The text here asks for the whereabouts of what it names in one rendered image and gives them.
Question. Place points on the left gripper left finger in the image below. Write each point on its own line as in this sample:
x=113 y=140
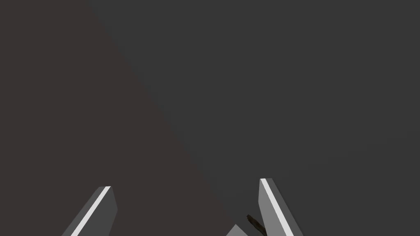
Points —
x=95 y=216

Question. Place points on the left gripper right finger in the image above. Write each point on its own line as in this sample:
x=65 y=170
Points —
x=275 y=213

